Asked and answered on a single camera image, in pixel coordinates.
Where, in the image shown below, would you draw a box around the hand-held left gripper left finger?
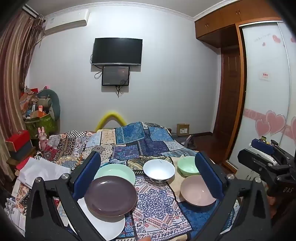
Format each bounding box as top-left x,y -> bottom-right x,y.
25,151 -> 109,241

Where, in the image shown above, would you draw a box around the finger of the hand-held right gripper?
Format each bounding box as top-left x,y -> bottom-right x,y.
238,149 -> 278,183
252,138 -> 282,155

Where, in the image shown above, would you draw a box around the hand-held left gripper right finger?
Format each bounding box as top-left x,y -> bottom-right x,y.
195,152 -> 272,241

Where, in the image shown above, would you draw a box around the mint green plate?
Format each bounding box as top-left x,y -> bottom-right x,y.
94,164 -> 136,186

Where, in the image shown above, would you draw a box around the purple plate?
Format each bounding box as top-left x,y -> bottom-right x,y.
84,175 -> 138,217

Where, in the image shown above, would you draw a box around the white bowl with black spots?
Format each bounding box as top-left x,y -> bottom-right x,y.
143,159 -> 175,183

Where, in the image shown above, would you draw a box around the pink bowl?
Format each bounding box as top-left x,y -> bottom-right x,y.
180,175 -> 217,207

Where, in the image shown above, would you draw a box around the mint green bowl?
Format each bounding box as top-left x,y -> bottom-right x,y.
177,156 -> 200,176

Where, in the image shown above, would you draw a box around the white folded cloth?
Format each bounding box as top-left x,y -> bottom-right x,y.
18,158 -> 72,188

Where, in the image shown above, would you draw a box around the white wardrobe door with hearts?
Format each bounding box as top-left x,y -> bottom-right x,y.
239,21 -> 296,163

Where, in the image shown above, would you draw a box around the cardboard box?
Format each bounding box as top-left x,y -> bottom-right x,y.
177,123 -> 190,136

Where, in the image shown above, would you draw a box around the pink rabbit toy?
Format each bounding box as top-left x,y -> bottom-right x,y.
37,127 -> 48,151

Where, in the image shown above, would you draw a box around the white plate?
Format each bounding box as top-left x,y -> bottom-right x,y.
68,197 -> 126,241

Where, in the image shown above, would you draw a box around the patchwork blanket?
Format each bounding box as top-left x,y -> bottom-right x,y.
9,122 -> 241,241

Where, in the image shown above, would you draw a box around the brown wooden room door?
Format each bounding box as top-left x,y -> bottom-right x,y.
214,46 -> 241,140

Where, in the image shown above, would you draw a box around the dark grey box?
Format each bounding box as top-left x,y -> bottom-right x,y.
10,141 -> 33,161

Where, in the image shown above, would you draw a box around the grey neck pillow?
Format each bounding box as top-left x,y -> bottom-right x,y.
37,89 -> 61,121

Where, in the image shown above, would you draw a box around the red box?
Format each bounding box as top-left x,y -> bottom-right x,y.
5,130 -> 30,152

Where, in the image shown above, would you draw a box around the striped brown curtain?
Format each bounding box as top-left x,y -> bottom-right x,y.
0,9 -> 44,163

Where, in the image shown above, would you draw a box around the wooden overhead cabinet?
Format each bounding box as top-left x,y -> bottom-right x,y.
194,1 -> 296,48

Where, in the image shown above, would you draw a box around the white air conditioner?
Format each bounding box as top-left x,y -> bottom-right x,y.
44,9 -> 90,36

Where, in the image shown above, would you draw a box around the small black wall monitor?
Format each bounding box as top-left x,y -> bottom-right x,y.
102,66 -> 130,86

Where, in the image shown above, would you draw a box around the black wall television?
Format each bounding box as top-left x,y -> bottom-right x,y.
91,38 -> 143,66

